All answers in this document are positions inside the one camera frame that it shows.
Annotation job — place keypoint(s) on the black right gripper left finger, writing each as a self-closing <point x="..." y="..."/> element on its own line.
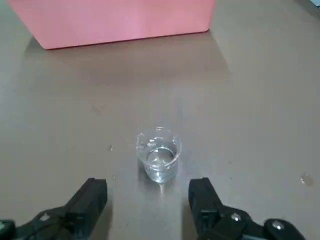
<point x="82" y="205"/>

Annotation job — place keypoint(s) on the pink plastic rectangular container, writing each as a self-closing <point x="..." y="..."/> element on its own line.
<point x="120" y="22"/>

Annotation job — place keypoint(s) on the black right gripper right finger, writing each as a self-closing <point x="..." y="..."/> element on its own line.
<point x="207" y="205"/>

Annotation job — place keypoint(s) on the clear water droplet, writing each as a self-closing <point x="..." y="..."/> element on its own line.
<point x="111" y="148"/>
<point x="306" y="179"/>

